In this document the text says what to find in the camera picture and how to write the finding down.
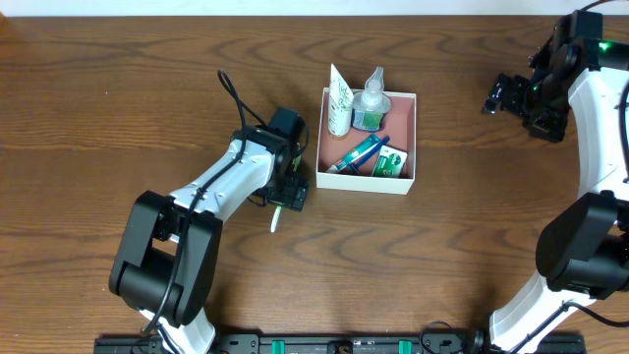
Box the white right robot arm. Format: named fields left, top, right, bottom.
left=466, top=6, right=628, bottom=353

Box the white box with pink interior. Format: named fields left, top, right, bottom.
left=315, top=88, right=418, bottom=195

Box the green white toothbrush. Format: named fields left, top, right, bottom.
left=270, top=157, right=301, bottom=233

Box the green soap box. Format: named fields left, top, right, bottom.
left=372, top=146, right=408, bottom=178

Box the clear hand sanitizer pump bottle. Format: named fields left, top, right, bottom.
left=352, top=67, right=391, bottom=133

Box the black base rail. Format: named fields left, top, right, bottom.
left=93, top=330, right=588, bottom=354

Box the blue disposable razor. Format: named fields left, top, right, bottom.
left=348, top=136, right=390, bottom=175

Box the Colgate toothpaste tube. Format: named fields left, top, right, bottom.
left=326, top=134, right=381, bottom=173

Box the white lotion tube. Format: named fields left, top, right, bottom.
left=328, top=64, right=354, bottom=139

